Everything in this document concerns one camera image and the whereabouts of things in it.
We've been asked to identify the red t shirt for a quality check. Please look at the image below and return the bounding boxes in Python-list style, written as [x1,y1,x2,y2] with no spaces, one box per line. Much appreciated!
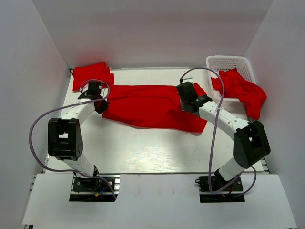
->
[102,85,207,133]
[72,62,114,91]

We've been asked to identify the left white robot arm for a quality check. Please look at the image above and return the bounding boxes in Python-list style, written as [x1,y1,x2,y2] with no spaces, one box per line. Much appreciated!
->
[48,79,110,190]

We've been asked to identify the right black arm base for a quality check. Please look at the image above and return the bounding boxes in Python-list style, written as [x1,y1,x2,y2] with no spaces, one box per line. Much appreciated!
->
[195,176,245,203]

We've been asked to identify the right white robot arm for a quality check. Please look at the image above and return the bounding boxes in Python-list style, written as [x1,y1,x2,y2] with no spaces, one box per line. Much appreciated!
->
[177,82,271,190]

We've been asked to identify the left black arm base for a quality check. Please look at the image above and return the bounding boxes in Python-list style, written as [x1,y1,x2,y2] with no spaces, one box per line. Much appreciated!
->
[69,175,120,202]

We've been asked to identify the red t shirts in basket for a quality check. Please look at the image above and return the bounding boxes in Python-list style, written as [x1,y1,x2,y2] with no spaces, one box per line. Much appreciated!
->
[211,68,267,120]

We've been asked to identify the white plastic basket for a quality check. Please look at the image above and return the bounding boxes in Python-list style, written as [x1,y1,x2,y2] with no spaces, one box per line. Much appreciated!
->
[206,55,256,105]

